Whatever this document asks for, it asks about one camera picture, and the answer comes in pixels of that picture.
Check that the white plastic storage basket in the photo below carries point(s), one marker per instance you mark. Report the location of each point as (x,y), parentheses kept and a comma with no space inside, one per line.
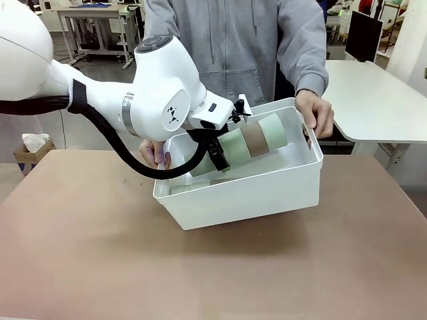
(253,196)

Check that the brown cardboard box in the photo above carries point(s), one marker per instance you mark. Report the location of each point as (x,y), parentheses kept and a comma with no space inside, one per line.
(23,156)

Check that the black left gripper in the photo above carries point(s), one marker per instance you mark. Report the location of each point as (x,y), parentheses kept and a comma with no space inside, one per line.
(205,135)

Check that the black computer monitor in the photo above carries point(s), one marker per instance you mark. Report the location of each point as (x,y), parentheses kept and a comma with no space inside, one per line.
(363,33)

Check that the person's left hand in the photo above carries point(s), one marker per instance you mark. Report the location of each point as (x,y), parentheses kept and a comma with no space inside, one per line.
(317,110)

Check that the person's right hand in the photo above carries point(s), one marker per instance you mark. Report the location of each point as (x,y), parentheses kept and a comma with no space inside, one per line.
(158,153)

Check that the white side table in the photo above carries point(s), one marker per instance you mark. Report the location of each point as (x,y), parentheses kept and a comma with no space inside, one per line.
(373,100)

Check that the crumpled white paper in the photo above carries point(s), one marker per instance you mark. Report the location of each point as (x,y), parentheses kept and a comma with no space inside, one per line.
(33,140)

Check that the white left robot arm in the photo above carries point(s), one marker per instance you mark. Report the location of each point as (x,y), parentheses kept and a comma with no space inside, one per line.
(160,83)

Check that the grey workbench with white legs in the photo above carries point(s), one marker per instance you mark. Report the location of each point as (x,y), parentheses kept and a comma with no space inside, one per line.
(90,13)

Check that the brown plastic cup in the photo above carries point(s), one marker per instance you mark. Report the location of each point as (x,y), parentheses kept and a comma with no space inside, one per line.
(255,140)

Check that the grey zip hoodie torso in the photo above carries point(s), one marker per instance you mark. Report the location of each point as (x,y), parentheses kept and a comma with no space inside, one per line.
(233,40)

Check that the person's left forearm grey sleeve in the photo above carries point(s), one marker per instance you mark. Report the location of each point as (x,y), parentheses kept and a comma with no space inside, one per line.
(305,60)

